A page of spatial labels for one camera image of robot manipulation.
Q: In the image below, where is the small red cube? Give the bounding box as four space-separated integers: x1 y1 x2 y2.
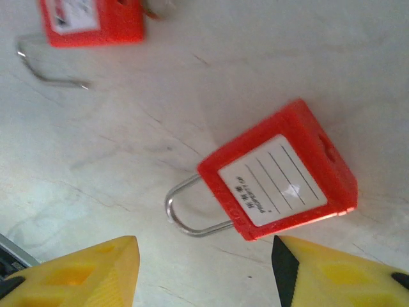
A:
164 98 359 242

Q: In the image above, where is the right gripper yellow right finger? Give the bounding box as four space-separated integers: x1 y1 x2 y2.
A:
271 235 409 307

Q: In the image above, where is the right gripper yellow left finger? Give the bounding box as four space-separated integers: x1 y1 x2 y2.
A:
0 235 141 307

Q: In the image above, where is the aluminium arm base rail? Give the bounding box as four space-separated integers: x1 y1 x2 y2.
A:
0 233 41 279

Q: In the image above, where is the red safety padlock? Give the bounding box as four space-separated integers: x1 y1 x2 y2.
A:
15 0 146 90

